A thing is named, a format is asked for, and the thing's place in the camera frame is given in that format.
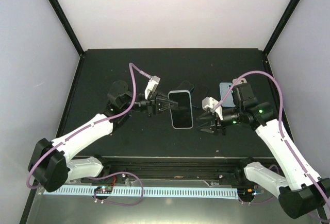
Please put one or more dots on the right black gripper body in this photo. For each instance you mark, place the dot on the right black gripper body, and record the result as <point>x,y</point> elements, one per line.
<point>216,119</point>

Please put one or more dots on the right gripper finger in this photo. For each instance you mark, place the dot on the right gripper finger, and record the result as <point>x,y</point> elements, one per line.
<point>206,116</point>
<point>208,128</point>

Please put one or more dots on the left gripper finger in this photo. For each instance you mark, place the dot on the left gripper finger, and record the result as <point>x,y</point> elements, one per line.
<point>165,105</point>
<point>165,95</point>

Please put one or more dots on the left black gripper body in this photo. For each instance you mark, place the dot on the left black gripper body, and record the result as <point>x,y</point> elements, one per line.
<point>151,102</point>

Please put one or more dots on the teal phone with ring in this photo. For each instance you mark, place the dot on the teal phone with ring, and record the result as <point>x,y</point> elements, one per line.
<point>181,116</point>

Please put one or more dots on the dark blue phone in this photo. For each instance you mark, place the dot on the dark blue phone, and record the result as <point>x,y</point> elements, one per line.
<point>199,93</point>

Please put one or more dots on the teal phone from blue case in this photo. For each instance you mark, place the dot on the teal phone from blue case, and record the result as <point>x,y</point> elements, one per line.
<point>185,85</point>

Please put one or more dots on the beige phone case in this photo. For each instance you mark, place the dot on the beige phone case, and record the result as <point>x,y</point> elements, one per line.
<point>239,81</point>

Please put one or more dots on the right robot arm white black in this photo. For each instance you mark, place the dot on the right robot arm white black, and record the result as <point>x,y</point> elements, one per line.
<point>300,189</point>

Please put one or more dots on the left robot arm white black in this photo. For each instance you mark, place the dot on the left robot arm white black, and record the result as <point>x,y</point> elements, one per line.
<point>53,163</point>

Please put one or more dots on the right circuit board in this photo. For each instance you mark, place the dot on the right circuit board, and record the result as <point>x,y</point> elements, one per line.
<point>252,191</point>

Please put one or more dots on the circuit board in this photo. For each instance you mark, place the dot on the circuit board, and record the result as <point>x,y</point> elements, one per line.
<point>103,190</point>
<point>252,191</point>

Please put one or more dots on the left circuit board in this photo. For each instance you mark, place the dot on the left circuit board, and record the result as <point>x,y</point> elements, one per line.
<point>103,190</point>

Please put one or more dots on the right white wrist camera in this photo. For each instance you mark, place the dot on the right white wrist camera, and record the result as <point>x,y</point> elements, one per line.
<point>212,105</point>

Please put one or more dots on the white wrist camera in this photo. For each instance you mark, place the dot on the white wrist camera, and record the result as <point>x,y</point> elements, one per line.
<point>212,105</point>
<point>151,86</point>

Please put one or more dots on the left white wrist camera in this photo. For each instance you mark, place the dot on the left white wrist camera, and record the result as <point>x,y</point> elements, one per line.
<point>151,86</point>

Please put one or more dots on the light blue slotted cable duct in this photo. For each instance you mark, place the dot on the light blue slotted cable duct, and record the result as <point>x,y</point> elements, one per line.
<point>156,192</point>

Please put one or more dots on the black aluminium front rail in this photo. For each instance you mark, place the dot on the black aluminium front rail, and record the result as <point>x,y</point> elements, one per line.
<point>223,170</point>

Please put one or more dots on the left black frame post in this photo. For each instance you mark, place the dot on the left black frame post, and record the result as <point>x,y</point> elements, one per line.
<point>56,6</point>

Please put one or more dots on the black frame post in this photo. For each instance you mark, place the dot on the black frame post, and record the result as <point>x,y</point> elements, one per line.
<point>56,6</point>
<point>289,10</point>

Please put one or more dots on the right black frame post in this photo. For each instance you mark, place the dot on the right black frame post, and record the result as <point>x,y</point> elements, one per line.
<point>289,10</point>

